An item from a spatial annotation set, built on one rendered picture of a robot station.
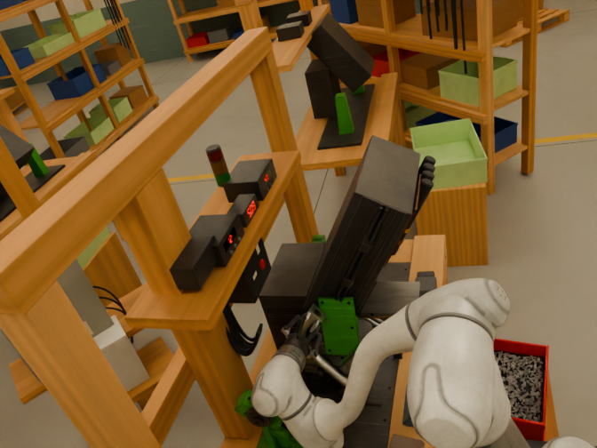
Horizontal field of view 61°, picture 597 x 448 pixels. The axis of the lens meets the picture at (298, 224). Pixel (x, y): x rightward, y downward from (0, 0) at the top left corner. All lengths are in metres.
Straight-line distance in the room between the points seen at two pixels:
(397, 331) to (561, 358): 2.14
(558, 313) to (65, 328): 2.82
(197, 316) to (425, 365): 0.64
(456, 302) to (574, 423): 1.99
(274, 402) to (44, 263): 0.62
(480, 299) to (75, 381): 0.78
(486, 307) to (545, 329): 2.32
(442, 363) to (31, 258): 0.73
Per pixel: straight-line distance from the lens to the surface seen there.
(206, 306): 1.33
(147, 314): 1.40
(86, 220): 1.13
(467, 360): 0.88
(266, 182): 1.72
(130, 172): 1.25
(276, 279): 1.82
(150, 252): 1.35
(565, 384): 3.04
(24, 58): 6.55
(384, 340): 1.10
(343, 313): 1.65
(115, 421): 1.25
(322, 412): 1.36
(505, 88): 4.33
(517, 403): 1.85
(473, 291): 0.98
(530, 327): 3.28
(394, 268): 2.29
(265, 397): 1.31
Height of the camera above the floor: 2.35
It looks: 32 degrees down
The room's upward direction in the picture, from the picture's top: 15 degrees counter-clockwise
